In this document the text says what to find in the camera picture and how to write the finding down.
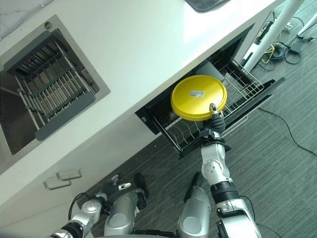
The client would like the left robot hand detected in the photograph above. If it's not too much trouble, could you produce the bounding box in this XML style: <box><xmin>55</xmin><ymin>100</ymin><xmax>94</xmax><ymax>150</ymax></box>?
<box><xmin>99</xmin><ymin>175</ymin><xmax>131</xmax><ymax>199</ymax></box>

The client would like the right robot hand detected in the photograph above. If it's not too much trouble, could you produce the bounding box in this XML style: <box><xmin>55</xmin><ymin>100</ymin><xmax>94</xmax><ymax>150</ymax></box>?
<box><xmin>203</xmin><ymin>103</ymin><xmax>226</xmax><ymax>133</ymax></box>

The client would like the yellow round plate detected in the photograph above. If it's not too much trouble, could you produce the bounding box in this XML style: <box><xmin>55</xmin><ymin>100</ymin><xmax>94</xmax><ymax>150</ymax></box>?
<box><xmin>170</xmin><ymin>75</ymin><xmax>228</xmax><ymax>122</ymax></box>

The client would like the black dishwasher drawer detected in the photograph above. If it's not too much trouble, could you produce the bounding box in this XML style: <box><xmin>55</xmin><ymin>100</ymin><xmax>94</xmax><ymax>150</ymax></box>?
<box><xmin>135</xmin><ymin>23</ymin><xmax>286</xmax><ymax>160</ymax></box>

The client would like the left silver robot leg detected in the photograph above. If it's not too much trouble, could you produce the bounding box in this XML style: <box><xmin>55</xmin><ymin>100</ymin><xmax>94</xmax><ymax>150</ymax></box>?
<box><xmin>104</xmin><ymin>173</ymin><xmax>149</xmax><ymax>237</ymax></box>

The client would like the silver robot leg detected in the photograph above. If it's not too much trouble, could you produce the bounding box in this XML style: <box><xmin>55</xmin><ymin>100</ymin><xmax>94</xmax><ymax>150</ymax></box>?
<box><xmin>178</xmin><ymin>172</ymin><xmax>214</xmax><ymax>238</ymax></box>
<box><xmin>104</xmin><ymin>173</ymin><xmax>149</xmax><ymax>237</ymax></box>

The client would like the right silver robot leg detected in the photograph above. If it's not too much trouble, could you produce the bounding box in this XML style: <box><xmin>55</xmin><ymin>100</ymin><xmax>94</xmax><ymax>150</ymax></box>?
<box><xmin>178</xmin><ymin>172</ymin><xmax>214</xmax><ymax>238</ymax></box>

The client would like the thick white table leg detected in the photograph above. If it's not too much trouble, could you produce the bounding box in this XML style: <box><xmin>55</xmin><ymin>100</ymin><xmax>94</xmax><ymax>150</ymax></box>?
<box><xmin>243</xmin><ymin>0</ymin><xmax>296</xmax><ymax>73</ymax></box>

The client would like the stainless steel sink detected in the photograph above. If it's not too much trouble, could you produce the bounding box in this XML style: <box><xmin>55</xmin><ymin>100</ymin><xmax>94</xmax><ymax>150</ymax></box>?
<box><xmin>0</xmin><ymin>14</ymin><xmax>111</xmax><ymax>170</ymax></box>

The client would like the grey sink drying rack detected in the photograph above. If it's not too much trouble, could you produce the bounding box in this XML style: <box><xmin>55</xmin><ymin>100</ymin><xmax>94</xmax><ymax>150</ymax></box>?
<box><xmin>3</xmin><ymin>30</ymin><xmax>99</xmax><ymax>140</ymax></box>

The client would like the grey mat on counter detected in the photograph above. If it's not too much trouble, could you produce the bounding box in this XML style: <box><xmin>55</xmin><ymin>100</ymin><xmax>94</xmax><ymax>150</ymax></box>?
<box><xmin>185</xmin><ymin>0</ymin><xmax>239</xmax><ymax>13</ymax></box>

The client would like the thin white table leg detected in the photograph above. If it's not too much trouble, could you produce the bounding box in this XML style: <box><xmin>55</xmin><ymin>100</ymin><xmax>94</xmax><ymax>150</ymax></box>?
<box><xmin>296</xmin><ymin>11</ymin><xmax>317</xmax><ymax>38</ymax></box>

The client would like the silver drawer handle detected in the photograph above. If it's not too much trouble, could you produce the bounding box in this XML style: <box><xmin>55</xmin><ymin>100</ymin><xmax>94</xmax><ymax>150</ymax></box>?
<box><xmin>43</xmin><ymin>178</ymin><xmax>73</xmax><ymax>191</ymax></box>
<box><xmin>56</xmin><ymin>168</ymin><xmax>83</xmax><ymax>180</ymax></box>

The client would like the wire dishwasher rack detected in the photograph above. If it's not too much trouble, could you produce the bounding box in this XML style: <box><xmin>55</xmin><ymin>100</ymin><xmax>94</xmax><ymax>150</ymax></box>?
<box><xmin>160</xmin><ymin>59</ymin><xmax>264</xmax><ymax>152</ymax></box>

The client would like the long black floor cable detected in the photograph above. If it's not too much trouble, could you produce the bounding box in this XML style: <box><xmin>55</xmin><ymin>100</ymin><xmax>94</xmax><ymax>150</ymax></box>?
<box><xmin>257</xmin><ymin>106</ymin><xmax>317</xmax><ymax>157</ymax></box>

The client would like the yellow cable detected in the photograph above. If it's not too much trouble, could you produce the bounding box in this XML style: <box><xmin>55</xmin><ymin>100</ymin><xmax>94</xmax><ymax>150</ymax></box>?
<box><xmin>262</xmin><ymin>44</ymin><xmax>275</xmax><ymax>64</ymax></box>

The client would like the tangled black cable bundle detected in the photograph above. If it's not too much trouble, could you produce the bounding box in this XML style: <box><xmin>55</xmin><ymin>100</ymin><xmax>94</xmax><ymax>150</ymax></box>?
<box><xmin>261</xmin><ymin>41</ymin><xmax>304</xmax><ymax>65</ymax></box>

